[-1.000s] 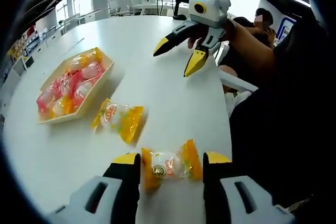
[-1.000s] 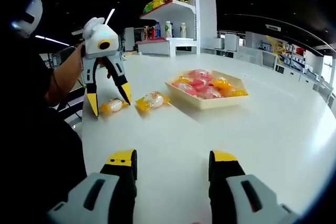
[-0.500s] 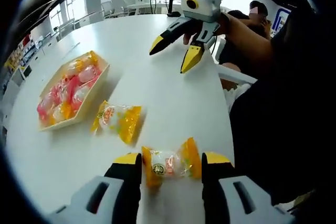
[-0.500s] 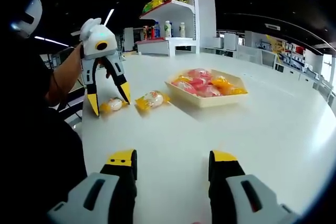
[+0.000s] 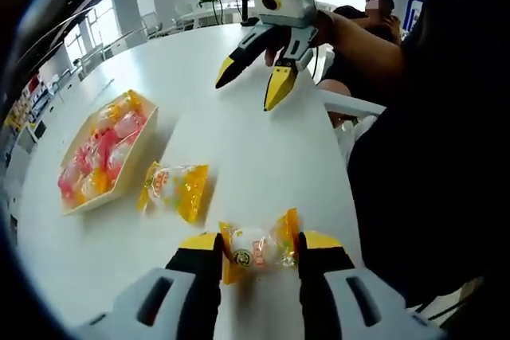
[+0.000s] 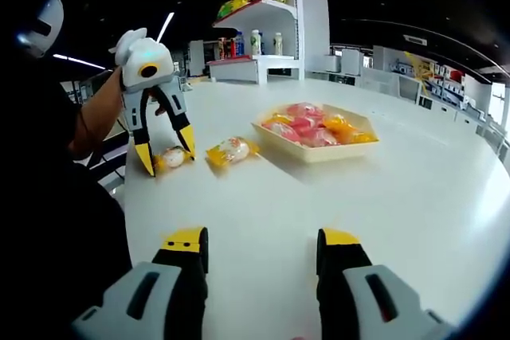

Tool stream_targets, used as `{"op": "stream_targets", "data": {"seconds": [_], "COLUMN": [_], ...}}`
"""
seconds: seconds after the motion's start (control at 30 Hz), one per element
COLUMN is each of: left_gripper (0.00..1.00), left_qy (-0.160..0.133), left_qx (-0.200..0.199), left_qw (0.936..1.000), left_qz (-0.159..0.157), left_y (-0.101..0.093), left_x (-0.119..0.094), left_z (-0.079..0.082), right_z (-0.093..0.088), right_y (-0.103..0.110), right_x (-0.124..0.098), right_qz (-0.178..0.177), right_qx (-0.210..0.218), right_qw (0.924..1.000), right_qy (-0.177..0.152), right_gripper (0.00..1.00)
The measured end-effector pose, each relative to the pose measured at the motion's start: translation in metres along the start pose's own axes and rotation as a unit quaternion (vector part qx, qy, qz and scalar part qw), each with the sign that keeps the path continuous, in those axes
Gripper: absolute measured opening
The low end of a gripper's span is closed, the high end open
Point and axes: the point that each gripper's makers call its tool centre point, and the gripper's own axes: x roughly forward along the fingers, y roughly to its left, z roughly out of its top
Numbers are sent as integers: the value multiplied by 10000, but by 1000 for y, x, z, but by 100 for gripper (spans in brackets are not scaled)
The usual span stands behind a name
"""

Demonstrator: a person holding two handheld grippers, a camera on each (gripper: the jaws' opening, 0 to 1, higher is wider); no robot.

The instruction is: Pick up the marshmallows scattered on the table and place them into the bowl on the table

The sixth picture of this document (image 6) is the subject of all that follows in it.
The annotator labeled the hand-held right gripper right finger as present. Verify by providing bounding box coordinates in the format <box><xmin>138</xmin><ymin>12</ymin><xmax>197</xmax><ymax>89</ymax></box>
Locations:
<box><xmin>316</xmin><ymin>227</ymin><xmax>457</xmax><ymax>340</ymax></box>

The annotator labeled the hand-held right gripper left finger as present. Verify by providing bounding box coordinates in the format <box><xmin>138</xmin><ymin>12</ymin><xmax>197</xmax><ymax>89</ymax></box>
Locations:
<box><xmin>70</xmin><ymin>226</ymin><xmax>210</xmax><ymax>340</ymax></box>

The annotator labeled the yellow marshmallow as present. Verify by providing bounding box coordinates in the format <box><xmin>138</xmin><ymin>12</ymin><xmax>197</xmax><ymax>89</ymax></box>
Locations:
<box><xmin>152</xmin><ymin>145</ymin><xmax>190</xmax><ymax>170</ymax></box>
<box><xmin>205</xmin><ymin>136</ymin><xmax>262</xmax><ymax>176</ymax></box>

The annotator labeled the pile of marshmallows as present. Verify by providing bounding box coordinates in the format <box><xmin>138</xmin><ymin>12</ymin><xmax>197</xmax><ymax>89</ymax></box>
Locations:
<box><xmin>261</xmin><ymin>103</ymin><xmax>379</xmax><ymax>149</ymax></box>

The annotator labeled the beige hexagonal bowl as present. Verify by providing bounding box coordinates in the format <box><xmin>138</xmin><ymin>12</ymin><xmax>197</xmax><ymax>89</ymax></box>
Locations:
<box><xmin>250</xmin><ymin>101</ymin><xmax>380</xmax><ymax>164</ymax></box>

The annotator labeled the person's left hand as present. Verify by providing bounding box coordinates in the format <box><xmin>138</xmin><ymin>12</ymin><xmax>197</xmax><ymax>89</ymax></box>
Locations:
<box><xmin>143</xmin><ymin>88</ymin><xmax>167</xmax><ymax>117</ymax></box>

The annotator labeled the ceiling strip light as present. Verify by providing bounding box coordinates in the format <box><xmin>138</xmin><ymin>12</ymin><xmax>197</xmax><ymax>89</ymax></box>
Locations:
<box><xmin>52</xmin><ymin>53</ymin><xmax>108</xmax><ymax>72</ymax></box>
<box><xmin>158</xmin><ymin>11</ymin><xmax>176</xmax><ymax>45</ymax></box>

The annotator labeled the white worn device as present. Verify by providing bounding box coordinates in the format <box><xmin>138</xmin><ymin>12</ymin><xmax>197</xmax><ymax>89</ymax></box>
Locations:
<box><xmin>15</xmin><ymin>0</ymin><xmax>65</xmax><ymax>61</ymax></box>

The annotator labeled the green snack packet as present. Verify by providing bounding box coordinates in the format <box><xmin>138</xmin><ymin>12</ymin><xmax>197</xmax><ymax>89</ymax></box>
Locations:
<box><xmin>217</xmin><ymin>0</ymin><xmax>238</xmax><ymax>21</ymax></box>

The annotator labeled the white bottle green label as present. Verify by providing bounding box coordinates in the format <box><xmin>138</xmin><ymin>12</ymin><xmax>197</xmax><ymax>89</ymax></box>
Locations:
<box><xmin>249</xmin><ymin>29</ymin><xmax>264</xmax><ymax>57</ymax></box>

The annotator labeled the person in black shirt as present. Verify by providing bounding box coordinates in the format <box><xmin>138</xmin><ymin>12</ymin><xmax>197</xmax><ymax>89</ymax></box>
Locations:
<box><xmin>0</xmin><ymin>57</ymin><xmax>132</xmax><ymax>340</ymax></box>

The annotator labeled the white display shelf unit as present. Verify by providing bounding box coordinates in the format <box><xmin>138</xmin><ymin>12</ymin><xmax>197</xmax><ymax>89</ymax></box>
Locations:
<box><xmin>206</xmin><ymin>0</ymin><xmax>332</xmax><ymax>86</ymax></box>

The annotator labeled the white box appliance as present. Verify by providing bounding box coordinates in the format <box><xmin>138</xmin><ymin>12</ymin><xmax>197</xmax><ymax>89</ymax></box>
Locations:
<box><xmin>341</xmin><ymin>49</ymin><xmax>364</xmax><ymax>77</ymax></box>

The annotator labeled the yellow lattice stand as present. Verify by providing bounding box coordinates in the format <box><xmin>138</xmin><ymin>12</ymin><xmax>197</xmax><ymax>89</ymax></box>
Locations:
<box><xmin>402</xmin><ymin>51</ymin><xmax>435</xmax><ymax>92</ymax></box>

